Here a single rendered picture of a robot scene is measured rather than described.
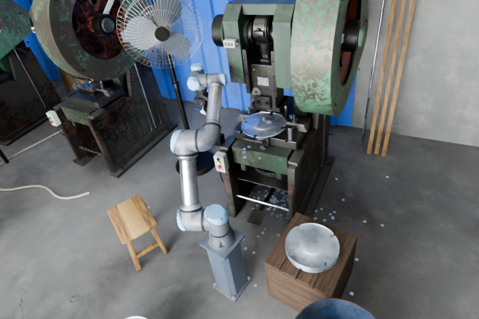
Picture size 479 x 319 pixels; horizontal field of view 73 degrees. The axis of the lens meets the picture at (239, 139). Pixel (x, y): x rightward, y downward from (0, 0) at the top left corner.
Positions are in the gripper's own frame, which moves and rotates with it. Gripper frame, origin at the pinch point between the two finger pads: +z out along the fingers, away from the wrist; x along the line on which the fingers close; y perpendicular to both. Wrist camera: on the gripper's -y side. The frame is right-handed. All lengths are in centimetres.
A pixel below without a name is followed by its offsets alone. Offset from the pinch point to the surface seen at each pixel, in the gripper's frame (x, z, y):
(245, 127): -3.3, 6.9, -23.5
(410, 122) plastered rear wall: -137, 70, -121
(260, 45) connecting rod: -17, -43, -32
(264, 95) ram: -13.2, -12.4, -33.6
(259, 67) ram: -14.4, -30.4, -31.7
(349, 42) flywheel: -15, -48, -81
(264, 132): -2.4, 6.8, -36.7
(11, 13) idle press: -60, -43, 274
